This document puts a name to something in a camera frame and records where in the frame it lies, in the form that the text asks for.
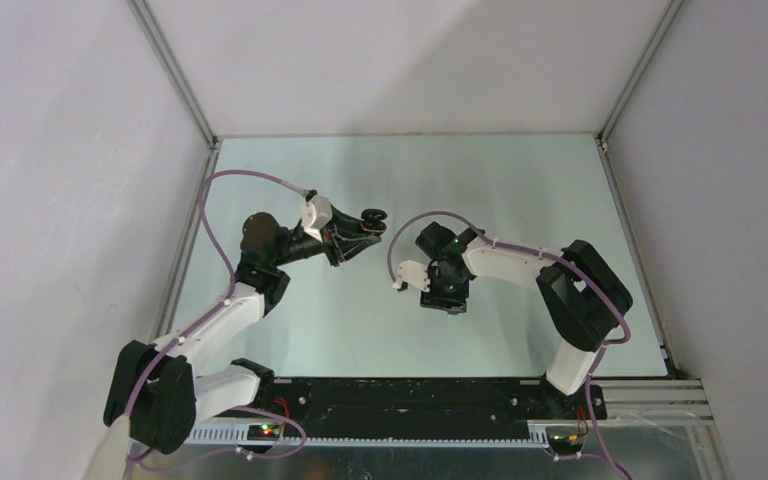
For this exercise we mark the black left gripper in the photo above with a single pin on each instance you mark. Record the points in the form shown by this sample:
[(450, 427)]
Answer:
[(335, 244)]

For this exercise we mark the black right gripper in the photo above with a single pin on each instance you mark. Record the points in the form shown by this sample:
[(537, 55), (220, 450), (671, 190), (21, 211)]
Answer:
[(453, 303)]

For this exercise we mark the black earbud charging case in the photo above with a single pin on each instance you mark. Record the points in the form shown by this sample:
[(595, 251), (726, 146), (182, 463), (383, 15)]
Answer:
[(372, 221)]

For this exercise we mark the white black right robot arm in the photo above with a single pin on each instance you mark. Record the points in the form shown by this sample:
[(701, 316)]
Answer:
[(584, 297)]

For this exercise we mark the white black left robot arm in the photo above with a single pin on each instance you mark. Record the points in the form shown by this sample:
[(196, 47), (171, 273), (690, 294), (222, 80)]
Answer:
[(161, 390)]

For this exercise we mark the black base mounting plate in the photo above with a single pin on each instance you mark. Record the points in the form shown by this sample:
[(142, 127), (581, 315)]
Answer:
[(436, 408)]

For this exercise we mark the right controller board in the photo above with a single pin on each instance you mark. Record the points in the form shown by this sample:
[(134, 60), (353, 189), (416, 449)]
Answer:
[(566, 446)]

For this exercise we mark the controller board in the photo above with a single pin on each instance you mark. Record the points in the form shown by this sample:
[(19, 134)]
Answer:
[(566, 446), (264, 433)]

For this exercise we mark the left controller board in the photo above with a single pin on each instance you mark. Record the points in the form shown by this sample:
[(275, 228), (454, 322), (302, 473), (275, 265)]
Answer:
[(264, 433)]

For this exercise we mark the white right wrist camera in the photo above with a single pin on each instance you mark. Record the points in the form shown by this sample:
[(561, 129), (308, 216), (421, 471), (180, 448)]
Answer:
[(412, 274)]

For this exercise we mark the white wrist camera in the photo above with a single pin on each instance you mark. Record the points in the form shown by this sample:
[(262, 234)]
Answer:
[(412, 274), (316, 214)]

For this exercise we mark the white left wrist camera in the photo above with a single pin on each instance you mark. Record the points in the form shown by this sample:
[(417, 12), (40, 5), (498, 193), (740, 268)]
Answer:
[(316, 214)]

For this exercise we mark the white slotted cable duct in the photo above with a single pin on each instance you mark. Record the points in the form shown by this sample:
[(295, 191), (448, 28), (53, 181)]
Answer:
[(235, 434)]

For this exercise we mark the aluminium frame post left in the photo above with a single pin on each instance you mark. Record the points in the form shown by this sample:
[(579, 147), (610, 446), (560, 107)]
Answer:
[(163, 51)]

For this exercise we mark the aluminium frame post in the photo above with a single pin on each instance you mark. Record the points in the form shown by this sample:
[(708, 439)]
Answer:
[(163, 51), (642, 64)]

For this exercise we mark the aluminium frame post right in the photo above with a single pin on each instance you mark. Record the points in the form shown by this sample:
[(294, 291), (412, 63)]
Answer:
[(642, 64)]

